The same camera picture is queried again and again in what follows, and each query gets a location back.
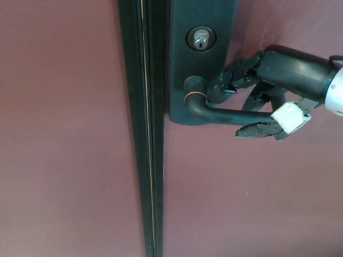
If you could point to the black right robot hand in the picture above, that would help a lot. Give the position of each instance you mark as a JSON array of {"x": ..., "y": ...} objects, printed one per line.
[{"x": 292, "y": 71}]

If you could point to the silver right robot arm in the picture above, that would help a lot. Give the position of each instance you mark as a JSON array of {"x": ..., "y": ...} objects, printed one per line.
[{"x": 335, "y": 93}]

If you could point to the maroon door leaf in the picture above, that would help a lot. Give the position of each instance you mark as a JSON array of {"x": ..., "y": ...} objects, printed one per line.
[
  {"x": 241, "y": 187},
  {"x": 59, "y": 128}
]

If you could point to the black door edge strip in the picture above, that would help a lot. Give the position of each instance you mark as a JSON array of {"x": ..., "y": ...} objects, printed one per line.
[{"x": 138, "y": 107}]

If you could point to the silver lock cylinder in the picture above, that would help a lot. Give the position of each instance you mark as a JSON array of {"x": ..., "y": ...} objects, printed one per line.
[{"x": 201, "y": 40}]

